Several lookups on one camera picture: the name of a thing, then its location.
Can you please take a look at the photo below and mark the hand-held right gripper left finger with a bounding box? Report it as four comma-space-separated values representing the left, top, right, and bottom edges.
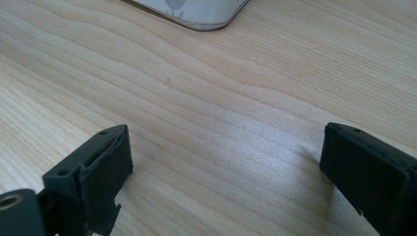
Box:
36, 124, 135, 236

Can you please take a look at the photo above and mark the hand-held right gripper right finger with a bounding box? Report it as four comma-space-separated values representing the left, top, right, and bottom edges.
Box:
319, 122, 417, 236

